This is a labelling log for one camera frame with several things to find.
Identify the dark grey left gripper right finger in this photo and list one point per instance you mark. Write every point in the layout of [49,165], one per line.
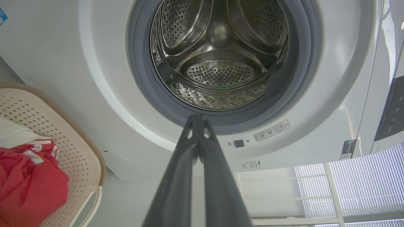
[221,195]

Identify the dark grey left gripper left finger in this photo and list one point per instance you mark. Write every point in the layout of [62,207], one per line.
[173,195]

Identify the red garment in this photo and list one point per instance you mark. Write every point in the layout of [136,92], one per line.
[28,186]

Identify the cream perforated laundry basket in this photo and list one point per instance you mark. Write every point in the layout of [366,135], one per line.
[72,151]

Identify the dark grey panel with labels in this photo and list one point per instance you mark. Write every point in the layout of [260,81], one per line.
[393,113]

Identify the white text label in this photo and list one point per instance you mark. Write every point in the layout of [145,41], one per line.
[251,164]

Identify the black door latch socket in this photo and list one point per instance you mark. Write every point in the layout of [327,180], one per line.
[239,143]

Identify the round filter cover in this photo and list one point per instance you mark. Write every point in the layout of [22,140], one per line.
[118,161]

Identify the grey warning sticker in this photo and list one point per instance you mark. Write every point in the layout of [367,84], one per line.
[271,130]

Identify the grey rubber door gasket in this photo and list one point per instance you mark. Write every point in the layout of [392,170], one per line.
[148,94]

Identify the perforated steel drum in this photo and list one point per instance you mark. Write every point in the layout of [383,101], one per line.
[217,72]

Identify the dark QR sticker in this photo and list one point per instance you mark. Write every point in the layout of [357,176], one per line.
[347,149]

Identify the white front-load washing machine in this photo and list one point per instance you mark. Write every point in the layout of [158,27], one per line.
[331,63]

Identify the blue energy label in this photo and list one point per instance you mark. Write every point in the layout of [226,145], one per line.
[2,16]

